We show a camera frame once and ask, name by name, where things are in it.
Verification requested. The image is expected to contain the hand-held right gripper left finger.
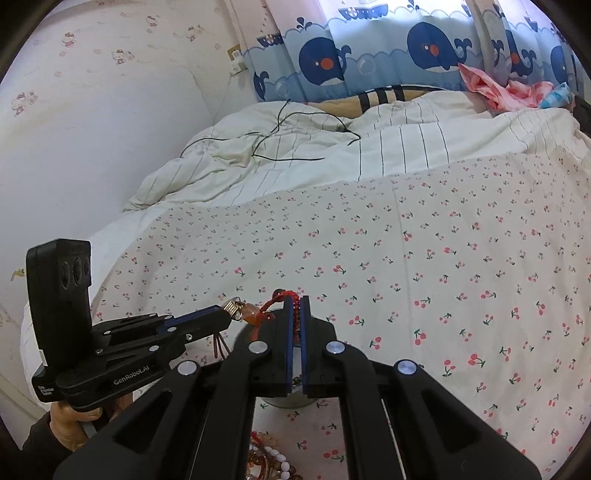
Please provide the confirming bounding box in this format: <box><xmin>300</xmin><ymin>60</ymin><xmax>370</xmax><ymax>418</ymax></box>
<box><xmin>53</xmin><ymin>295</ymin><xmax>301</xmax><ymax>480</ymax></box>

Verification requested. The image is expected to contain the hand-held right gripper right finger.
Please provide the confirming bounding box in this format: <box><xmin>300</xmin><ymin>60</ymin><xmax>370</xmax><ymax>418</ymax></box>
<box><xmin>300</xmin><ymin>295</ymin><xmax>542</xmax><ymax>480</ymax></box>

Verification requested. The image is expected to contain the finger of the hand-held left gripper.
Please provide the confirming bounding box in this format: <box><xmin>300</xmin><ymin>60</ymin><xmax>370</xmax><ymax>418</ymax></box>
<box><xmin>91</xmin><ymin>305</ymin><xmax>232</xmax><ymax>345</ymax></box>
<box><xmin>98</xmin><ymin>318</ymin><xmax>231</xmax><ymax>366</ymax></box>

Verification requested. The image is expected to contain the red cord bead bracelet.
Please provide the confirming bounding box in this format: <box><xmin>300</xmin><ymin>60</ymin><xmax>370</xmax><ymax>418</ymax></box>
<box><xmin>253</xmin><ymin>288</ymin><xmax>308</xmax><ymax>343</ymax></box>

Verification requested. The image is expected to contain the amber pendant with metal clasp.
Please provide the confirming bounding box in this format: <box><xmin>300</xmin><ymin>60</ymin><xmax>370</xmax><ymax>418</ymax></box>
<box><xmin>211</xmin><ymin>298</ymin><xmax>274</xmax><ymax>363</ymax></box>

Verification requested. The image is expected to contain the round metal tin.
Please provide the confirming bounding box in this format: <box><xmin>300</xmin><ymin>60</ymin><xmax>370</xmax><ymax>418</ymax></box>
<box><xmin>256</xmin><ymin>383</ymin><xmax>324</xmax><ymax>410</ymax></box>

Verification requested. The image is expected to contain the amber bead bracelet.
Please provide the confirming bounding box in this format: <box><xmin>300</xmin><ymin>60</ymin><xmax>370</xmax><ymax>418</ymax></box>
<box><xmin>249</xmin><ymin>431</ymin><xmax>280</xmax><ymax>480</ymax></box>

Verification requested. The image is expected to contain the white bead bracelet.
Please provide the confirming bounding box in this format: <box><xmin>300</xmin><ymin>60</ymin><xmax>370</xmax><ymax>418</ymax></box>
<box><xmin>271</xmin><ymin>449</ymin><xmax>303</xmax><ymax>480</ymax></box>

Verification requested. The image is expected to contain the person's left forearm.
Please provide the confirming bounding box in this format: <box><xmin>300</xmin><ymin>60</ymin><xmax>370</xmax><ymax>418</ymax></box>
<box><xmin>21</xmin><ymin>412</ymin><xmax>88</xmax><ymax>468</ymax></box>

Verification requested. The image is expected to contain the person's left hand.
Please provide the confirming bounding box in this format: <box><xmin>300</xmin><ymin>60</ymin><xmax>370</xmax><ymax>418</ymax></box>
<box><xmin>50</xmin><ymin>394</ymin><xmax>137</xmax><ymax>445</ymax></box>

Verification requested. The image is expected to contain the cherry print bed sheet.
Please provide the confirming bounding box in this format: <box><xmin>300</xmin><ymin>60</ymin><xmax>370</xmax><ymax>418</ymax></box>
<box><xmin>18</xmin><ymin>154</ymin><xmax>591</xmax><ymax>480</ymax></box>

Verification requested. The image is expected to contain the striped white duvet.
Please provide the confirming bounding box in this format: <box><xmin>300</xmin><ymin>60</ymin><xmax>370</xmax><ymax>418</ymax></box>
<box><xmin>122</xmin><ymin>88</ymin><xmax>591</xmax><ymax>214</ymax></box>

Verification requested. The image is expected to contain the yellow pillow with black stripes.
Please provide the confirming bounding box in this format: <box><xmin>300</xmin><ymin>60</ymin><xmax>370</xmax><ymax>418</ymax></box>
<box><xmin>307</xmin><ymin>85</ymin><xmax>431</xmax><ymax>117</ymax></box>

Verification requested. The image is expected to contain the whale print curtain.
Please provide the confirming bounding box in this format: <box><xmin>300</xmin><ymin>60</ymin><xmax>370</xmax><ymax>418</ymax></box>
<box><xmin>242</xmin><ymin>0</ymin><xmax>586</xmax><ymax>104</ymax></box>

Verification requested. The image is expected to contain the pink cloth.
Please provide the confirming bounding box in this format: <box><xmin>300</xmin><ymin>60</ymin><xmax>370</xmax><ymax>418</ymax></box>
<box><xmin>458</xmin><ymin>62</ymin><xmax>556</xmax><ymax>114</ymax></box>

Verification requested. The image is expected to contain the thin black cable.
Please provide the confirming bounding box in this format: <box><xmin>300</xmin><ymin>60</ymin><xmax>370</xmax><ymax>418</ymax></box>
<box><xmin>182</xmin><ymin>69</ymin><xmax>364</xmax><ymax>163</ymax></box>

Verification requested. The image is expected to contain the wall socket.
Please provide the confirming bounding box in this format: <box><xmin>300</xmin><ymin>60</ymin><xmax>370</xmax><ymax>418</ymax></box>
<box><xmin>227</xmin><ymin>44</ymin><xmax>248</xmax><ymax>75</ymax></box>

